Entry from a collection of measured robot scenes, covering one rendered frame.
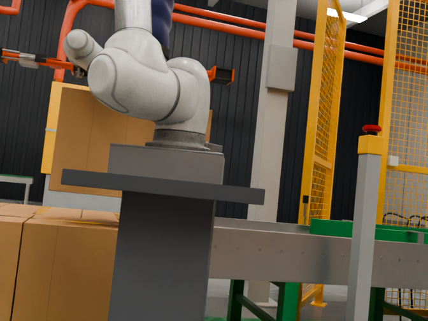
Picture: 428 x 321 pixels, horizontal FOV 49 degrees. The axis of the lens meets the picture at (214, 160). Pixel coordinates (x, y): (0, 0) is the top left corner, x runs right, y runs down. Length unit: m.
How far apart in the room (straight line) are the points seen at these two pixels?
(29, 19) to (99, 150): 11.36
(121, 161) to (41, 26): 11.86
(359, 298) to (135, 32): 1.22
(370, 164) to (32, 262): 1.31
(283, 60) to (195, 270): 2.26
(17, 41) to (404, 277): 11.76
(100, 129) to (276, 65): 1.71
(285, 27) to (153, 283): 2.48
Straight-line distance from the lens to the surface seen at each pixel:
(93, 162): 1.87
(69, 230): 1.89
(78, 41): 1.72
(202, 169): 1.26
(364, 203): 1.83
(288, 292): 1.94
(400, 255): 2.16
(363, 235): 1.84
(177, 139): 1.33
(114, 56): 1.20
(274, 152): 3.26
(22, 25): 13.14
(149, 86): 1.21
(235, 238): 1.82
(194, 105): 1.33
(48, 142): 9.33
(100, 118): 1.89
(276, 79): 3.27
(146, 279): 1.30
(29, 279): 1.93
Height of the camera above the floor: 0.73
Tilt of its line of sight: 4 degrees up
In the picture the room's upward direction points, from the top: 6 degrees clockwise
